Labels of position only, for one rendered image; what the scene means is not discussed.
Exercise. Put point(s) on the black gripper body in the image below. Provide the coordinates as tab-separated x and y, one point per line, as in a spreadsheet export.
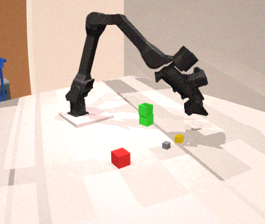
194	102

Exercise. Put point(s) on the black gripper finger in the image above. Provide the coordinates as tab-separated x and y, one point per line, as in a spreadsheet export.
199	94
201	111

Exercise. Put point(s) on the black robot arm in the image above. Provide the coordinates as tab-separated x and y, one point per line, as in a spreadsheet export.
95	25

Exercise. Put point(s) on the small yellow block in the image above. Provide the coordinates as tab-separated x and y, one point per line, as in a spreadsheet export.
179	138

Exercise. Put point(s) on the green block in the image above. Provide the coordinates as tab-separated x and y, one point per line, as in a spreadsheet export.
145	109
146	121

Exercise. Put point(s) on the red block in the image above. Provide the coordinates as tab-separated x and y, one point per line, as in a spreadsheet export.
120	158

